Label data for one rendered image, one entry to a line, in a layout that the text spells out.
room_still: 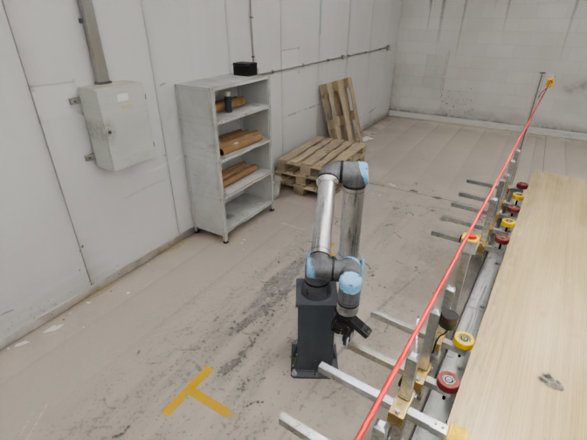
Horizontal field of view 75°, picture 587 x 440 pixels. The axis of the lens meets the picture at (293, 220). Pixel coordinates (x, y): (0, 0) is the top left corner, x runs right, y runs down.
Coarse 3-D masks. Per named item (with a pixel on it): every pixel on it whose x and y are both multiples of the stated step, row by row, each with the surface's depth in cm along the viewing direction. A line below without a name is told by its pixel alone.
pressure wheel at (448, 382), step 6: (444, 372) 146; (450, 372) 146; (438, 378) 144; (444, 378) 144; (450, 378) 144; (456, 378) 144; (438, 384) 144; (444, 384) 142; (450, 384) 142; (456, 384) 142; (444, 390) 142; (450, 390) 141; (456, 390) 142; (444, 396) 148
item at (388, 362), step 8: (352, 344) 165; (360, 344) 165; (360, 352) 163; (368, 352) 161; (376, 352) 161; (376, 360) 159; (384, 360) 157; (392, 360) 157; (392, 368) 156; (400, 368) 154; (432, 384) 147; (440, 392) 146
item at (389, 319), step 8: (376, 312) 184; (384, 320) 181; (392, 320) 179; (400, 320) 179; (400, 328) 178; (408, 328) 175; (424, 336) 172; (448, 344) 166; (456, 352) 165; (464, 352) 163
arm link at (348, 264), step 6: (342, 258) 167; (348, 258) 165; (354, 258) 165; (336, 264) 162; (342, 264) 162; (348, 264) 161; (354, 264) 162; (336, 270) 161; (342, 270) 160; (348, 270) 158; (354, 270) 158; (360, 270) 162; (336, 276) 161
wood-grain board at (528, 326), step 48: (528, 192) 294; (576, 192) 294; (528, 240) 232; (576, 240) 232; (528, 288) 192; (576, 288) 192; (480, 336) 164; (528, 336) 164; (576, 336) 164; (480, 384) 142; (528, 384) 142; (576, 384) 142; (480, 432) 126; (528, 432) 126; (576, 432) 126
